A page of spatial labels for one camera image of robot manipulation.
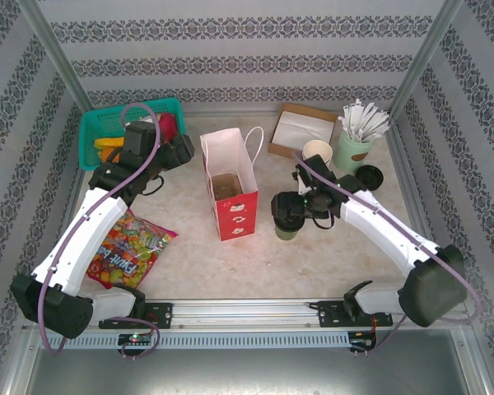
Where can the aluminium back rail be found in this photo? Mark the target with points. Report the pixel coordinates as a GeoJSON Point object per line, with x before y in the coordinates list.
{"type": "Point", "coordinates": [239, 114]}

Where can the grey metal sheet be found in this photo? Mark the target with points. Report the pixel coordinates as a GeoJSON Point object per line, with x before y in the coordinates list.
{"type": "Point", "coordinates": [247, 370]}

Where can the green paper coffee cup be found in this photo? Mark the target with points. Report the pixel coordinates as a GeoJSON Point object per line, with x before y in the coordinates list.
{"type": "Point", "coordinates": [287, 235]}

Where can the small circuit board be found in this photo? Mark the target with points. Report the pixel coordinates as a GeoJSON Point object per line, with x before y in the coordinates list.
{"type": "Point", "coordinates": [362, 339]}
{"type": "Point", "coordinates": [136, 338]}

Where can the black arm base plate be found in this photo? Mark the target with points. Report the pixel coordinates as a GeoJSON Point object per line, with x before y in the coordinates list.
{"type": "Point", "coordinates": [162, 314]}
{"type": "Point", "coordinates": [327, 314]}

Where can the pink dragon fruit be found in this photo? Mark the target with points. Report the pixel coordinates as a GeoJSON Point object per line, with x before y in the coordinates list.
{"type": "Point", "coordinates": [169, 125]}

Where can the brown pulp cup carrier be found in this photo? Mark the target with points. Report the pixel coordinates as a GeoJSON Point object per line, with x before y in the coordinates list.
{"type": "Point", "coordinates": [226, 187]}

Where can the black plastic cup lid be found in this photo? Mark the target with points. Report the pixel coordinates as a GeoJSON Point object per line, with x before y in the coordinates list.
{"type": "Point", "coordinates": [370, 177]}
{"type": "Point", "coordinates": [290, 225]}

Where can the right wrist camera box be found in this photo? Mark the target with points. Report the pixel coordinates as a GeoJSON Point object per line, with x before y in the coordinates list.
{"type": "Point", "coordinates": [317, 168]}

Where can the orange toy fruit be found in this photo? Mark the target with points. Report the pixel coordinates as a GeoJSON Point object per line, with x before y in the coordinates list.
{"type": "Point", "coordinates": [108, 154]}

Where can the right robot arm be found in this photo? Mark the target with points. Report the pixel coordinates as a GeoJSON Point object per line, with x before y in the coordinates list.
{"type": "Point", "coordinates": [378, 230]}

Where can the colourful fruit candy bag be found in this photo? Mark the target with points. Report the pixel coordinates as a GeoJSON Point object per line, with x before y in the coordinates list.
{"type": "Point", "coordinates": [127, 251]}

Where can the teal plastic basket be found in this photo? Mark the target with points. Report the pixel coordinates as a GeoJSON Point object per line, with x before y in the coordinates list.
{"type": "Point", "coordinates": [99, 119]}

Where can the white red-printed paper bag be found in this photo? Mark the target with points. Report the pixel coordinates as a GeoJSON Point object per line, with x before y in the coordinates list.
{"type": "Point", "coordinates": [230, 156]}

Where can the mint green holder cup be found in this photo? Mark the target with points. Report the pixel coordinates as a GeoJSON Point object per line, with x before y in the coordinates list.
{"type": "Point", "coordinates": [350, 152]}

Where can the yellow banana bunch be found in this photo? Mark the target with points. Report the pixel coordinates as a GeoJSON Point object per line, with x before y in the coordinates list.
{"type": "Point", "coordinates": [107, 142]}

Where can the white wrapped straw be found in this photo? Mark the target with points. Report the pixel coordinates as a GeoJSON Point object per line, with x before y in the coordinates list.
{"type": "Point", "coordinates": [350, 119]}
{"type": "Point", "coordinates": [343, 125]}
{"type": "Point", "coordinates": [368, 119]}
{"type": "Point", "coordinates": [359, 115]}
{"type": "Point", "coordinates": [378, 123]}
{"type": "Point", "coordinates": [380, 133]}

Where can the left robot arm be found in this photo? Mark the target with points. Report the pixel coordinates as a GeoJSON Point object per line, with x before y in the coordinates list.
{"type": "Point", "coordinates": [82, 234]}

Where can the aluminium frame post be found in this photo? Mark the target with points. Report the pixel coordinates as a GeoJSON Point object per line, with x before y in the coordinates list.
{"type": "Point", "coordinates": [428, 45]}
{"type": "Point", "coordinates": [51, 45]}

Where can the aluminium mounting rail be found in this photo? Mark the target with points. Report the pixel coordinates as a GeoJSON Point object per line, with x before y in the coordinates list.
{"type": "Point", "coordinates": [239, 312]}

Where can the stack of green paper cups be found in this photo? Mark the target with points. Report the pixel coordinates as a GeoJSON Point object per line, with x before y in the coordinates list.
{"type": "Point", "coordinates": [317, 149]}

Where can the brown cardboard napkin box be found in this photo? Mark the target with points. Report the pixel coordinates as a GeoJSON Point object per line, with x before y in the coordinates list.
{"type": "Point", "coordinates": [282, 151]}

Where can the white paper napkins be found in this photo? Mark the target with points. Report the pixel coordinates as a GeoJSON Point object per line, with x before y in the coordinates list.
{"type": "Point", "coordinates": [300, 129]}

